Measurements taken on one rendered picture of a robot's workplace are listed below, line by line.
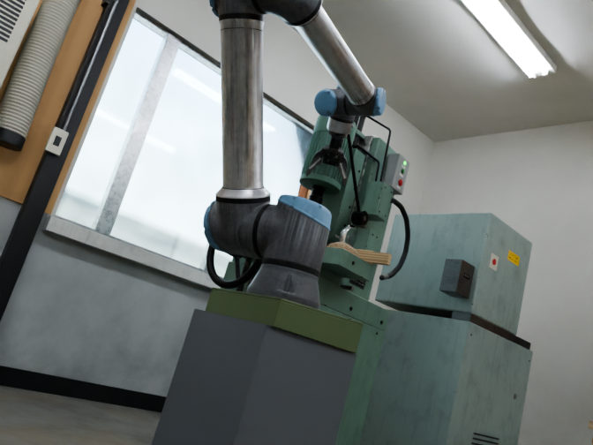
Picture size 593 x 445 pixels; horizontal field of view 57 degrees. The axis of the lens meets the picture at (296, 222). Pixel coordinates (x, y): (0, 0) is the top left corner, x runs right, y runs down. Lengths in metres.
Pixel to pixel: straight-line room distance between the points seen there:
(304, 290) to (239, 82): 0.55
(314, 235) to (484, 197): 3.40
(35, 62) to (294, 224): 1.93
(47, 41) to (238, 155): 1.77
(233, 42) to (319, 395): 0.88
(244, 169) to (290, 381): 0.55
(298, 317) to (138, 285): 2.14
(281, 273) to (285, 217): 0.14
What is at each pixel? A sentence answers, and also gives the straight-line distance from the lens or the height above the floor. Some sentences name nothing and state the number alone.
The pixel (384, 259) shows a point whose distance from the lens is 1.99.
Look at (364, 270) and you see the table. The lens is 2.01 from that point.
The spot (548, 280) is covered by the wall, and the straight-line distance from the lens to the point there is 4.20.
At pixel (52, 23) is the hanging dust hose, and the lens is 3.08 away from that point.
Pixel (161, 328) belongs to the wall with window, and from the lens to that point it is 3.39.
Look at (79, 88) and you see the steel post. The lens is 3.13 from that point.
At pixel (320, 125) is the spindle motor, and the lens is 2.33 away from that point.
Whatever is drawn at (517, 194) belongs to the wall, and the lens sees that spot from 4.54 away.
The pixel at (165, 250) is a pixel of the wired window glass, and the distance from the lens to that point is 3.43.
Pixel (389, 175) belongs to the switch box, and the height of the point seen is 1.37.
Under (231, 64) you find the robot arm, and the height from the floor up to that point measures 1.15.
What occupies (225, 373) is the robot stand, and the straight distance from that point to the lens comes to 1.26.
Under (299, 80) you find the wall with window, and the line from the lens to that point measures 4.08.
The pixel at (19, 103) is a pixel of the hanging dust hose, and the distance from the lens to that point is 2.93.
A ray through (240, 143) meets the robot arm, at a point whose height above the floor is 0.98.
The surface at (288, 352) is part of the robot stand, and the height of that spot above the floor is 0.51.
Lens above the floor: 0.49
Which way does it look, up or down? 14 degrees up
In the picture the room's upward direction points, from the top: 16 degrees clockwise
